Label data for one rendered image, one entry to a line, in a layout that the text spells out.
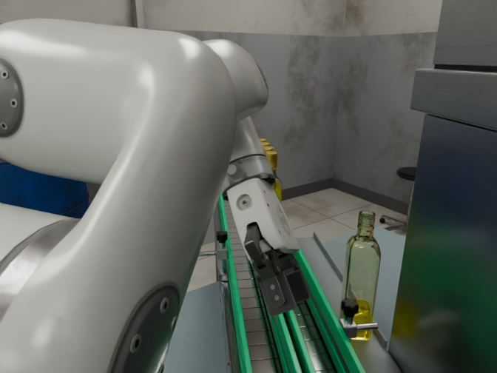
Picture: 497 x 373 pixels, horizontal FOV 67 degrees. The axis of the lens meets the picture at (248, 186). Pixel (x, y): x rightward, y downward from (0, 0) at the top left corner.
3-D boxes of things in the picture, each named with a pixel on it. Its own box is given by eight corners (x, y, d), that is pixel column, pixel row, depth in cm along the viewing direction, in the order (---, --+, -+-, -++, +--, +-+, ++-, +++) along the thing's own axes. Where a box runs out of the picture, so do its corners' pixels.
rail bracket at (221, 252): (228, 284, 93) (228, 235, 88) (199, 286, 92) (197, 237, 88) (228, 275, 97) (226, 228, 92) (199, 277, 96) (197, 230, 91)
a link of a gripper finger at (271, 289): (269, 250, 40) (291, 311, 39) (276, 250, 43) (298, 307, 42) (243, 260, 41) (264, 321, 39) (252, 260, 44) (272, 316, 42)
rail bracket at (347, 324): (376, 368, 68) (385, 307, 63) (340, 372, 67) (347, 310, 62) (367, 352, 71) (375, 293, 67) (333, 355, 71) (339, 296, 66)
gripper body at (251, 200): (259, 160, 45) (293, 248, 42) (280, 176, 54) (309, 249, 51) (206, 185, 47) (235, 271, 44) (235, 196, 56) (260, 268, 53)
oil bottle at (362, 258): (370, 341, 74) (387, 220, 65) (342, 339, 74) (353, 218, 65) (364, 322, 79) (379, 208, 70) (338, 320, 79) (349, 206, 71)
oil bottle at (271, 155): (280, 247, 110) (283, 154, 101) (261, 248, 109) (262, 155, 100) (276, 238, 115) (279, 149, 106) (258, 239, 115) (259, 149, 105)
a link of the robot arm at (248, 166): (254, 146, 45) (262, 166, 45) (273, 162, 54) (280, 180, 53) (201, 172, 47) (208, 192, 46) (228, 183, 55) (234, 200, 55)
